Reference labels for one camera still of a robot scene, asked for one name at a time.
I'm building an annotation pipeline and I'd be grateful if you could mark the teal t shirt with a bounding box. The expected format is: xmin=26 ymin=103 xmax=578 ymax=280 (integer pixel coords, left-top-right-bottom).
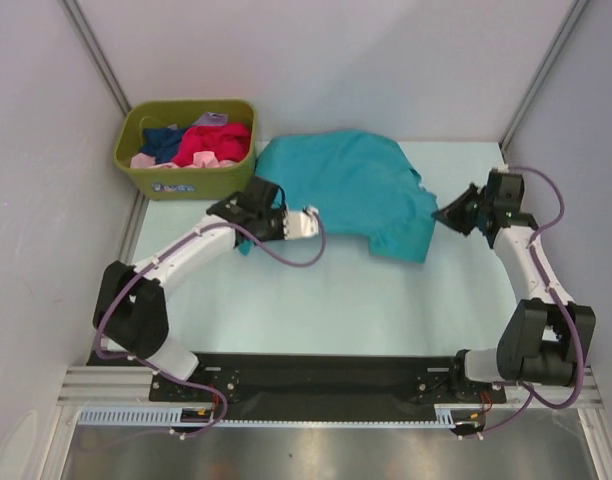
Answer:
xmin=255 ymin=130 xmax=438 ymax=264

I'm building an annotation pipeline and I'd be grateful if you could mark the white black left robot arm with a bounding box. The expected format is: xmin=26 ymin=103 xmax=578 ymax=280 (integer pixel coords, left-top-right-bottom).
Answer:
xmin=93 ymin=176 xmax=287 ymax=400

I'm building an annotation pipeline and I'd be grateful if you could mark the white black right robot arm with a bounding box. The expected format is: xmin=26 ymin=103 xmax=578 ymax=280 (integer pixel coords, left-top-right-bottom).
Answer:
xmin=433 ymin=167 xmax=596 ymax=409

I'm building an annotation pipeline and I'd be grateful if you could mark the light pink t shirt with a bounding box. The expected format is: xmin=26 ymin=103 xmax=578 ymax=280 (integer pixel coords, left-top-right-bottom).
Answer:
xmin=129 ymin=151 xmax=238 ymax=169

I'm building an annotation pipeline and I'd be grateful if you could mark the magenta t shirt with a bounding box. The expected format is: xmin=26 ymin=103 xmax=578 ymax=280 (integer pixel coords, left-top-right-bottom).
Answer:
xmin=172 ymin=122 xmax=252 ymax=167

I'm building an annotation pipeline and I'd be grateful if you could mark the lavender t shirt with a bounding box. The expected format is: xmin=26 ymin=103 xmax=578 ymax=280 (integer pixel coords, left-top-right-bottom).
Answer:
xmin=193 ymin=112 xmax=229 ymax=127

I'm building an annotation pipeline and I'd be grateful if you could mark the blue Bowl Tub sticker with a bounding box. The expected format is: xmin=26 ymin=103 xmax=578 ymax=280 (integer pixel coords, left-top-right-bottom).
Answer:
xmin=152 ymin=183 xmax=195 ymax=193

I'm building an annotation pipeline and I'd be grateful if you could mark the olive green plastic tub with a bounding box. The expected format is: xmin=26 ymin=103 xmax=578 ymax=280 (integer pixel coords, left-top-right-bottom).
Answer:
xmin=114 ymin=99 xmax=257 ymax=200

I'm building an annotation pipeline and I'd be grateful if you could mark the navy blue t shirt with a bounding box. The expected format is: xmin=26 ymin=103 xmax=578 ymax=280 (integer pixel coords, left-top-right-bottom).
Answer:
xmin=139 ymin=127 xmax=187 ymax=165

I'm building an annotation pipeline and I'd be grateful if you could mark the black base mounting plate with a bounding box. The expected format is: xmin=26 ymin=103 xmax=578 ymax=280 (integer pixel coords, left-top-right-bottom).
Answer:
xmin=87 ymin=349 xmax=507 ymax=422

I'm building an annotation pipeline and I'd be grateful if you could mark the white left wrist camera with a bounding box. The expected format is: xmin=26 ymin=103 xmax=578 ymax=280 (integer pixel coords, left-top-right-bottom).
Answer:
xmin=283 ymin=206 xmax=320 ymax=240

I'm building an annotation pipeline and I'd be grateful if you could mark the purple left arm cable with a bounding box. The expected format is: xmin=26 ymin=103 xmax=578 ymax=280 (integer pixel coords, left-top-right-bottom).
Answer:
xmin=80 ymin=207 xmax=330 ymax=454

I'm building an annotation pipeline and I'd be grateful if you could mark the aluminium frame rail front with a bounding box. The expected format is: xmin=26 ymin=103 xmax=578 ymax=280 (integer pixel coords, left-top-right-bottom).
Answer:
xmin=55 ymin=364 xmax=157 ymax=407

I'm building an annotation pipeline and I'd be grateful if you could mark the light blue slotted cable duct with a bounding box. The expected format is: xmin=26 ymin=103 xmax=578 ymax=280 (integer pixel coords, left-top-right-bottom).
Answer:
xmin=78 ymin=405 xmax=222 ymax=426

